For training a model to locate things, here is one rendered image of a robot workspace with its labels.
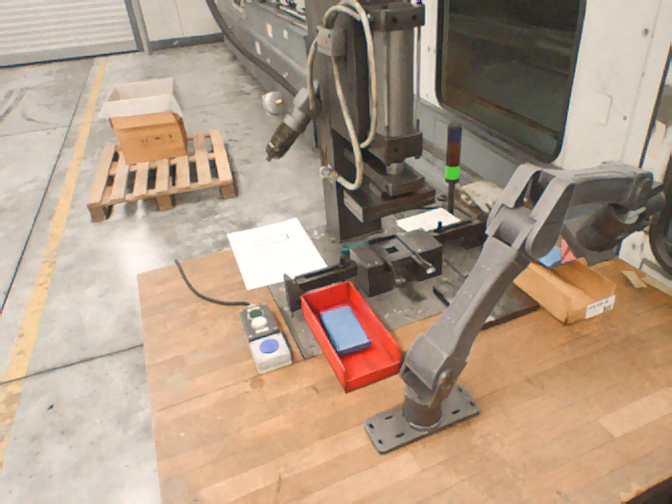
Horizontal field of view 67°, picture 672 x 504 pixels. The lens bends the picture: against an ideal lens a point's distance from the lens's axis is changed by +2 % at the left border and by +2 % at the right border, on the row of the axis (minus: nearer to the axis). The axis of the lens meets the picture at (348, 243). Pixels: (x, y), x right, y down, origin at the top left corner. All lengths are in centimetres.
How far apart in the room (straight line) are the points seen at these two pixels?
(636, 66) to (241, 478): 122
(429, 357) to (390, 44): 56
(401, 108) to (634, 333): 65
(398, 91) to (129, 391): 185
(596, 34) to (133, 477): 204
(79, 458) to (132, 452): 20
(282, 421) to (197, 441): 15
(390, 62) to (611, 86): 67
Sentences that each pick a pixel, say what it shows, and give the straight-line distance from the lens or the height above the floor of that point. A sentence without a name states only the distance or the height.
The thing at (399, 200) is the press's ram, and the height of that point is 114.
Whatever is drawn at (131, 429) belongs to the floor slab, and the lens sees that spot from 232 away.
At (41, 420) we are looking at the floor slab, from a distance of 254.
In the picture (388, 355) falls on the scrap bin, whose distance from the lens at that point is 104.
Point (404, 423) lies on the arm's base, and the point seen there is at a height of 91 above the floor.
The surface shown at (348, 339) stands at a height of 91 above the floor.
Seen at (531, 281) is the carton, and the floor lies 94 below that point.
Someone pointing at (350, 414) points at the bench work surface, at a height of 90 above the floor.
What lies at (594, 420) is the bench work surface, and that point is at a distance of 101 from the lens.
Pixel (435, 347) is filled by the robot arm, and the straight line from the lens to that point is 83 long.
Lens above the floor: 164
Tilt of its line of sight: 32 degrees down
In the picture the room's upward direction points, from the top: 4 degrees counter-clockwise
